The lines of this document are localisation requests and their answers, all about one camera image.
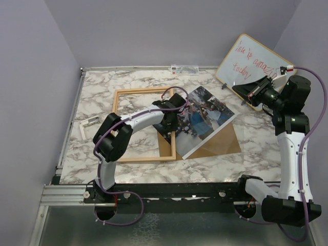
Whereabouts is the colour photo print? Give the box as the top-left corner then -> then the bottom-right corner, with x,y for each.
156,86 -> 238,161

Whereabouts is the light wooden picture frame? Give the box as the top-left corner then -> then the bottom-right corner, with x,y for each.
112,86 -> 176,162

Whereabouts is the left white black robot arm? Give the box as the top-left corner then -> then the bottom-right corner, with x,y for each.
93,93 -> 189,202

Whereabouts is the whiteboard with red writing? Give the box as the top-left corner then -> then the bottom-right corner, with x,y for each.
214,33 -> 298,112

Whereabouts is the white label strip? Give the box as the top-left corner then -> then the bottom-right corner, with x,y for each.
169,65 -> 199,75

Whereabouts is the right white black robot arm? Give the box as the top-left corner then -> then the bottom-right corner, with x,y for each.
232,75 -> 321,227

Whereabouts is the brown frame backing board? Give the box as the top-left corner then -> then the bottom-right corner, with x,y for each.
157,123 -> 241,159

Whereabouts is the aluminium front rail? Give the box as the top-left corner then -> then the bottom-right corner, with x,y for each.
39,182 -> 314,206

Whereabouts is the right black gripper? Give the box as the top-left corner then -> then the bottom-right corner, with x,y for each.
233,75 -> 287,111

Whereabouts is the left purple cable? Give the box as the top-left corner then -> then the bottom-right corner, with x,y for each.
92,87 -> 190,226

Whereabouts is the small white bracket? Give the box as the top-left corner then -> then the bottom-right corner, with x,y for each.
79,116 -> 99,140

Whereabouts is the left aluminium side rail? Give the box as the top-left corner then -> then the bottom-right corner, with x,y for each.
50,68 -> 86,185

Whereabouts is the black mounting bar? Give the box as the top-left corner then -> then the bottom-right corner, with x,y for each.
84,182 -> 251,214

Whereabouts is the purple cable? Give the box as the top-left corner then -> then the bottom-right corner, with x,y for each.
238,66 -> 328,243
92,87 -> 190,226

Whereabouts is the clear frame glass pane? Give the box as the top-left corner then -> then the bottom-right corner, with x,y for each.
201,76 -> 267,157

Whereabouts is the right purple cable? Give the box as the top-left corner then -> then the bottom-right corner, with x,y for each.
238,66 -> 328,243

